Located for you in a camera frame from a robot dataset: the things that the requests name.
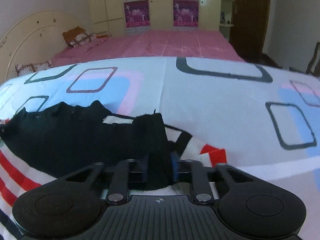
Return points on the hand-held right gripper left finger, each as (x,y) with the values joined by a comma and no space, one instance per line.
(145,166)

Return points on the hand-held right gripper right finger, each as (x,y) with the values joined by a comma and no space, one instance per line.
(174,166)

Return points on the striped knit sweater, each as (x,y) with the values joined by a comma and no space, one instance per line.
(62,142)

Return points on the pink bed cover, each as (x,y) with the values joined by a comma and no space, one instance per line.
(175,42)

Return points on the orange cushion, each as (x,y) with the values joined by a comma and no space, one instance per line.
(75,36)

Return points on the small patterned pillow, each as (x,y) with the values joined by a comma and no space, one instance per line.
(32,68)

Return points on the dark figurine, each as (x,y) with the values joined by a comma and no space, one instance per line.
(223,18)

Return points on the cream wardrobe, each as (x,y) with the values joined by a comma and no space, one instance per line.
(160,5)

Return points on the dark wooden door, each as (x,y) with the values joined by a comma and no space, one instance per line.
(250,17)

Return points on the cream corner shelf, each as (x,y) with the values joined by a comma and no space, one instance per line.
(226,5)

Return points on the wooden chair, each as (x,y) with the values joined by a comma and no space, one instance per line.
(315,60)

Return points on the cream round headboard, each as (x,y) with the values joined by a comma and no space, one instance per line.
(25,35)

